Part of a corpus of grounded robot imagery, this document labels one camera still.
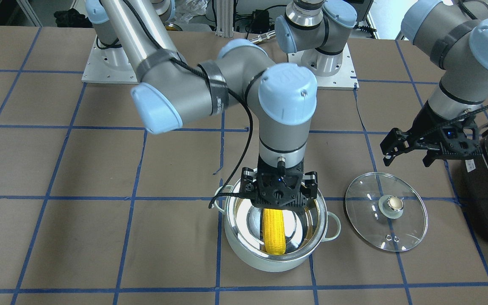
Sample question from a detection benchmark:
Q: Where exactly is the pale green cooking pot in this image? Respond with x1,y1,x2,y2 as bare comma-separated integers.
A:
214,194,341,272

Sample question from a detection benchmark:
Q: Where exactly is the glass pot lid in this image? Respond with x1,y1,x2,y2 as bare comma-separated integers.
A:
344,172,428,252

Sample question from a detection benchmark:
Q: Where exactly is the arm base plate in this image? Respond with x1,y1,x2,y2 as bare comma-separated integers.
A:
81,39,138,84
293,44,360,90

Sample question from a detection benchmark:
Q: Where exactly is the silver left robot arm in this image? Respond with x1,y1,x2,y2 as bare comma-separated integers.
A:
275,0,488,166

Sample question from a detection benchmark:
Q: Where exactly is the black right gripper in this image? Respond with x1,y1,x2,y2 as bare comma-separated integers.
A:
241,157,318,210

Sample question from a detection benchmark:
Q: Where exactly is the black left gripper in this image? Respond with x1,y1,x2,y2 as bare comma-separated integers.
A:
380,103,482,167

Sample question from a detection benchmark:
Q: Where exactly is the yellow toy corn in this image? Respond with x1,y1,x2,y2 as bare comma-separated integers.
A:
263,208,286,255

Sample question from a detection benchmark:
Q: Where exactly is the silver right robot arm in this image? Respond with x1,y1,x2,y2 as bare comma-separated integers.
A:
85,0,318,211

